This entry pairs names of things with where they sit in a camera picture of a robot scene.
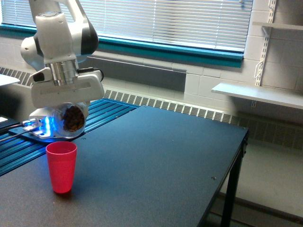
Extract white slotted shelf rail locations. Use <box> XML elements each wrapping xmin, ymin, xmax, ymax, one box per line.
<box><xmin>253</xmin><ymin>0</ymin><xmax>276</xmax><ymax>87</ymax></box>

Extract white window blinds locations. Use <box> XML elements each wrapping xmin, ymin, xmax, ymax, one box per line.
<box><xmin>1</xmin><ymin>0</ymin><xmax>252</xmax><ymax>53</ymax></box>

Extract lower white wall shelf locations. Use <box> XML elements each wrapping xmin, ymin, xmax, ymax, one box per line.
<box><xmin>212</xmin><ymin>82</ymin><xmax>303</xmax><ymax>109</ymax></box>

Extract red plastic cup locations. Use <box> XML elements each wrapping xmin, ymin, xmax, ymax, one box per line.
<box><xmin>46</xmin><ymin>141</ymin><xmax>77</xmax><ymax>194</ymax></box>

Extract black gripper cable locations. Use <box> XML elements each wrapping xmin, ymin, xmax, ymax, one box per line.
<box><xmin>77</xmin><ymin>67</ymin><xmax>104</xmax><ymax>80</ymax></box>

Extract blue ribbed aluminium base rail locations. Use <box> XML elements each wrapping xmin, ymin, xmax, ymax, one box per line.
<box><xmin>0</xmin><ymin>99</ymin><xmax>138</xmax><ymax>176</ymax></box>

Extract white side table edge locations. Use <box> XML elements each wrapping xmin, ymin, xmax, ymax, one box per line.
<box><xmin>0</xmin><ymin>74</ymin><xmax>20</xmax><ymax>86</ymax></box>

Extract teal window sill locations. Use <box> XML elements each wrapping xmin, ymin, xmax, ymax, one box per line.
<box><xmin>0</xmin><ymin>24</ymin><xmax>244</xmax><ymax>69</ymax></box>

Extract upper white wall shelf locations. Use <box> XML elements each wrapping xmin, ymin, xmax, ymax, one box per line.
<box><xmin>253</xmin><ymin>22</ymin><xmax>303</xmax><ymax>31</ymax></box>

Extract clear cup with brown nuts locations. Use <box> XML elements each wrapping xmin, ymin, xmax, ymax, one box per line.
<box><xmin>49</xmin><ymin>103</ymin><xmax>86</xmax><ymax>139</ymax></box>

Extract black table leg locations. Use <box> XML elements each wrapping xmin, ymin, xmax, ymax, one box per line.
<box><xmin>220</xmin><ymin>132</ymin><xmax>249</xmax><ymax>227</ymax></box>

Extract white baseboard heater vent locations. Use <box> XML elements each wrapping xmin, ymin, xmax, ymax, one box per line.
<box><xmin>0</xmin><ymin>67</ymin><xmax>303</xmax><ymax>149</ymax></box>

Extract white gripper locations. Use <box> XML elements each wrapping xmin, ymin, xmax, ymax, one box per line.
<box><xmin>31</xmin><ymin>68</ymin><xmax>104</xmax><ymax>118</ymax></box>

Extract black cables at base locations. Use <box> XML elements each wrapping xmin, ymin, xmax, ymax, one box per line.
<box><xmin>0</xmin><ymin>120</ymin><xmax>36</xmax><ymax>142</ymax></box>

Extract white wall shelf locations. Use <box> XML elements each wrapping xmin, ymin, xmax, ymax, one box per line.
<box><xmin>212</xmin><ymin>82</ymin><xmax>303</xmax><ymax>109</ymax></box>
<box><xmin>253</xmin><ymin>22</ymin><xmax>303</xmax><ymax>31</ymax></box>

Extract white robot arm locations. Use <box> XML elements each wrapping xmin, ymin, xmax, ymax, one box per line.
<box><xmin>21</xmin><ymin>0</ymin><xmax>105</xmax><ymax>141</ymax></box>

